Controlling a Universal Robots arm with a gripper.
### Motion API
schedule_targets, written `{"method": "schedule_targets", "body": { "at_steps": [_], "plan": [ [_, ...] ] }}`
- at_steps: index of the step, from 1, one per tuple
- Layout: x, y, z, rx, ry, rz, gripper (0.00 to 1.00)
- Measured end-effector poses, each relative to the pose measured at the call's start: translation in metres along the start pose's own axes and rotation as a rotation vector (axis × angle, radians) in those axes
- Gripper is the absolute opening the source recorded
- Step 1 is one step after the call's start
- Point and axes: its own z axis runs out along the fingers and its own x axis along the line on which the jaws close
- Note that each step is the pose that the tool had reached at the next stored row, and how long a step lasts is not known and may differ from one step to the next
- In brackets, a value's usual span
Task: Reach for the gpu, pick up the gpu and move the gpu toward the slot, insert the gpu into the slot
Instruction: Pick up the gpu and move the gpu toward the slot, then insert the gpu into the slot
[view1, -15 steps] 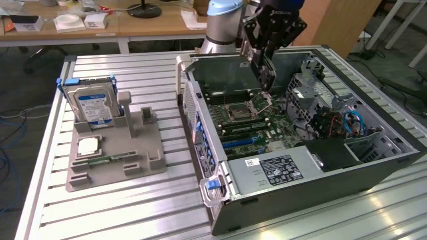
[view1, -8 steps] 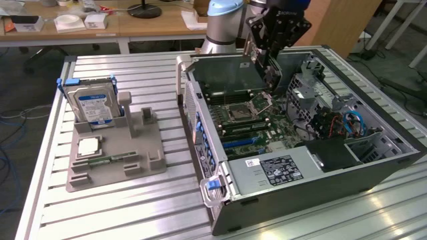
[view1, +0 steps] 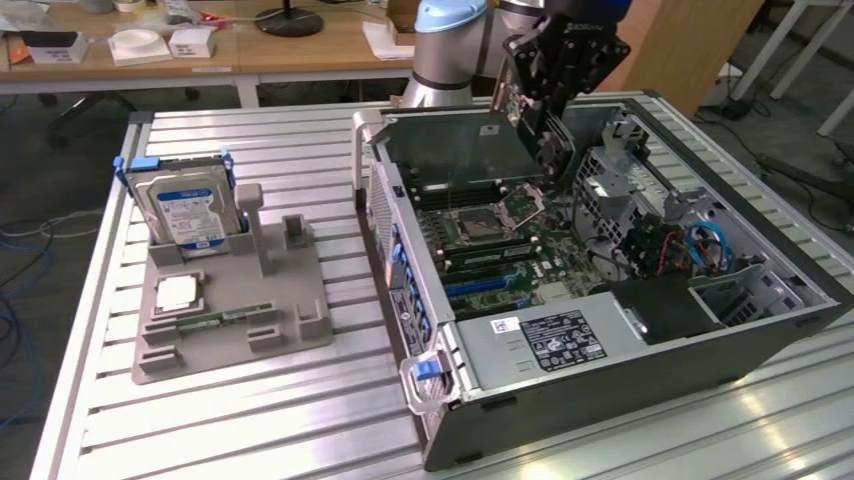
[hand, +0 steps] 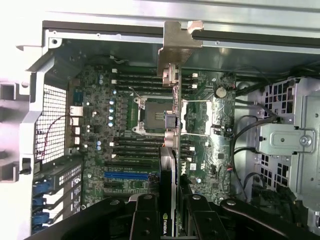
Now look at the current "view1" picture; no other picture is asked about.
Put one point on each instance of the hard disk with blue carrier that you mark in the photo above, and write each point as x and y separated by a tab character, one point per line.
187	210

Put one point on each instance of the white box with black lid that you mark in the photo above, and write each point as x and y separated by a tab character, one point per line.
55	47

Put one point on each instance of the grey power supply unit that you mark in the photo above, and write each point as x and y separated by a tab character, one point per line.
554	340

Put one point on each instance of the grey parts rack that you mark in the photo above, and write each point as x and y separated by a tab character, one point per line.
227	295

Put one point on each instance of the brown cardboard box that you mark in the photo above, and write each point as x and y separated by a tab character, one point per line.
400	15

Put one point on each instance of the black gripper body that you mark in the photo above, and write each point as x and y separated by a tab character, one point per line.
580	20

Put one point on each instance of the metal disk bay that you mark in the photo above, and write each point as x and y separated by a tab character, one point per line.
616	175

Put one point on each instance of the metal socket cover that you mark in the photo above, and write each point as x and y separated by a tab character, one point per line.
523	196

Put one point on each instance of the green motherboard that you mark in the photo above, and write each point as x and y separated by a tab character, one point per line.
567	250

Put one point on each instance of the black round lamp base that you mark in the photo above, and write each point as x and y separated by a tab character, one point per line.
289	22

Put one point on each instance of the green graphics card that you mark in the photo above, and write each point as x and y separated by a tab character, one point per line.
510	102

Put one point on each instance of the small white labelled box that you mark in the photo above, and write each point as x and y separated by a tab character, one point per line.
192	44

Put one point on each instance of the wooden cabinet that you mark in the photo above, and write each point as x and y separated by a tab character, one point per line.
680	55

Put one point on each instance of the wooden desk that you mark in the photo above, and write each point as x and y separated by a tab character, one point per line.
87	70
314	55

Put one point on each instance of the white folded carton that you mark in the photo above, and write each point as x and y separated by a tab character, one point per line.
387	40

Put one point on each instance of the CPU socket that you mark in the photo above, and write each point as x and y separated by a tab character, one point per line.
482	223

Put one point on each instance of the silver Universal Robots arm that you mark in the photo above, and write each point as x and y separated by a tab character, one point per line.
447	55

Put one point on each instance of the black installed RAM stick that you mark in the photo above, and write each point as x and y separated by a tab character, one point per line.
490	252

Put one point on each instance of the green RAM stick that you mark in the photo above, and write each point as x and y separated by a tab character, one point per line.
213	318

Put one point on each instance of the black open PC case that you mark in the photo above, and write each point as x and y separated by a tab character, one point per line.
634	400

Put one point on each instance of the silver CPU chip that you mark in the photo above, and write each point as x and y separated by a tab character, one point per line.
176	295

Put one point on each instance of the white table frame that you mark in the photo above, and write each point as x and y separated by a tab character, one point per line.
810	30

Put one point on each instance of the blue expansion slot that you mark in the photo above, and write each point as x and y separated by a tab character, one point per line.
480	286

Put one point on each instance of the white box with round hollow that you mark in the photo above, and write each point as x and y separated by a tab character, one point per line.
139	47

